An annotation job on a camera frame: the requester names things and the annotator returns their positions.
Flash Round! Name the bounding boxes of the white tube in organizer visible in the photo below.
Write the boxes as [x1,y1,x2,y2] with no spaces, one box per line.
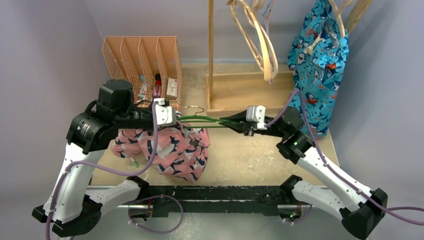
[138,74,147,100]

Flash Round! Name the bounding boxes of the green plastic hanger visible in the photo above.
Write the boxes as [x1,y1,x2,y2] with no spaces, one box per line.
[176,105,236,129]

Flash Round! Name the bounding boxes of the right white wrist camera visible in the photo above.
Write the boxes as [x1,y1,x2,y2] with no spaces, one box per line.
[245,105,267,130]

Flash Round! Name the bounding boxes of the pink shark print shorts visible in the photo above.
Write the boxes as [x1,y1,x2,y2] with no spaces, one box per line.
[111,123,210,183]

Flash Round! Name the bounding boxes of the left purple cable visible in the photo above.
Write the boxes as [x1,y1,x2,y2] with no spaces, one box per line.
[44,100,160,240]

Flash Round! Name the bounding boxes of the green white marker pen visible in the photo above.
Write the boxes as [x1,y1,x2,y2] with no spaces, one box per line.
[130,157,140,168]

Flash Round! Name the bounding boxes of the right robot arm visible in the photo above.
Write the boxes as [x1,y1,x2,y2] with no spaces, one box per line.
[220,105,388,240]

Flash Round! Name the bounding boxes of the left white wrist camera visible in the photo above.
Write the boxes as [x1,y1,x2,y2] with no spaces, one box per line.
[153,98,177,127]

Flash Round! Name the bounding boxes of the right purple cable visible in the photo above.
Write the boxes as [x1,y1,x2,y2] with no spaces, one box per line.
[264,89,424,227]

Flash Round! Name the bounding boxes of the pink bottle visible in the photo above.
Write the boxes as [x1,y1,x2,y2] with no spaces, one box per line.
[152,73,162,99]

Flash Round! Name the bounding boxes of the wooden clothes rack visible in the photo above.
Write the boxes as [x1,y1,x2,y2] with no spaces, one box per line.
[205,0,374,117]

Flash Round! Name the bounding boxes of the orange plastic file organizer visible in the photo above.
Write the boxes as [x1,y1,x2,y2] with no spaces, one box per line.
[102,36,183,112]

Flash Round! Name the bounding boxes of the blue shark print shorts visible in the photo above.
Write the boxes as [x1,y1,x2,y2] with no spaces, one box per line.
[287,0,349,139]

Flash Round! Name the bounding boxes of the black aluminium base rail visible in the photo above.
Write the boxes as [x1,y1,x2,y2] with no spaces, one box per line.
[118,185,311,219]

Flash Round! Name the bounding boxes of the wooden hanger holding blue shorts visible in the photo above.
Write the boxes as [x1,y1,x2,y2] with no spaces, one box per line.
[327,0,354,38]

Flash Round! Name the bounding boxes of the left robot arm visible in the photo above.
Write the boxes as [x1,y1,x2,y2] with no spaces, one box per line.
[32,79,175,240]

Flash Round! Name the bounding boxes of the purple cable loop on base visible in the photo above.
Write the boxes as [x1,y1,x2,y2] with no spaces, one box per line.
[127,194,185,235]

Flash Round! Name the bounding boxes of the small white box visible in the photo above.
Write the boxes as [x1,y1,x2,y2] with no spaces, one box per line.
[166,77,179,100]

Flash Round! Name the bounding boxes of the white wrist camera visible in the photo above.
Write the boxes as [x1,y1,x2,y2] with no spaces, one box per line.
[245,105,267,130]
[153,98,177,127]

